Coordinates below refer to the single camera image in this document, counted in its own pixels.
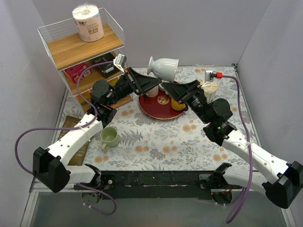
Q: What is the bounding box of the grey blue mug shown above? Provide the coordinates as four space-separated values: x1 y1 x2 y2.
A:
147 56 179 83

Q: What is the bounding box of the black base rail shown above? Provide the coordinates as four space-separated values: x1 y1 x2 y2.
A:
81 169 243 201

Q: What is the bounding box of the white wire wooden shelf rack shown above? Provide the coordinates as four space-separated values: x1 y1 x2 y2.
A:
37 7 134 117

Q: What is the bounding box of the beige textured mug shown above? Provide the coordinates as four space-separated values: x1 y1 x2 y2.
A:
143 85 159 98

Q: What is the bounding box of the brown paper bag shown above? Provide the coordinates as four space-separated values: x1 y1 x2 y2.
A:
62 116 90 166

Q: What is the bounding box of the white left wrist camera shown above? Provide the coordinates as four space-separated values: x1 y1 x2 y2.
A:
113 54 127 72

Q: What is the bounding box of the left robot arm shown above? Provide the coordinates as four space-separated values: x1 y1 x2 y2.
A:
33 67 162 192

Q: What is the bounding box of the black green box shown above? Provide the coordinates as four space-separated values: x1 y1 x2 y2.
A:
92 52 120 79

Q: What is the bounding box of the yellow mug black handle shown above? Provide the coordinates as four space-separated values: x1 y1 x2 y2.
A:
171 98 188 111

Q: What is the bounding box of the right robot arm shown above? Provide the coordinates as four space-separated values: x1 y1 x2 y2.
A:
162 80 303 209

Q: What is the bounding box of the red round tray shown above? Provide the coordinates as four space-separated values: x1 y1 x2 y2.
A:
138 85 185 120

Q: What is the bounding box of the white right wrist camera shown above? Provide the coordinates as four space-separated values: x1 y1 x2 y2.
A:
202 70 223 87

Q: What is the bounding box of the light green mug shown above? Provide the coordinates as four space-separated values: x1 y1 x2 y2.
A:
100 127 120 151

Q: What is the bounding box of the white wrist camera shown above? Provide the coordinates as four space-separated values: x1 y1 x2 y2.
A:
113 54 127 72
202 70 223 87

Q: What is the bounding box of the paper wrapped round package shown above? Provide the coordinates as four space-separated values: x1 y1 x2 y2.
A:
202 81 219 103

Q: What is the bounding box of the pink orange sponge box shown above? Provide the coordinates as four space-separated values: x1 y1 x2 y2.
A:
64 62 89 84

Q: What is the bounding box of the floral tablecloth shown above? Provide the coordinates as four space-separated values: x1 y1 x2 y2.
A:
58 66 249 171

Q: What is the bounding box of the orange sponge box middle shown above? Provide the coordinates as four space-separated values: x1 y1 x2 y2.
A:
76 90 91 105

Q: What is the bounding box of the wrapped toilet paper roll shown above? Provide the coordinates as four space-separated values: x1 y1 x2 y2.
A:
72 3 104 42

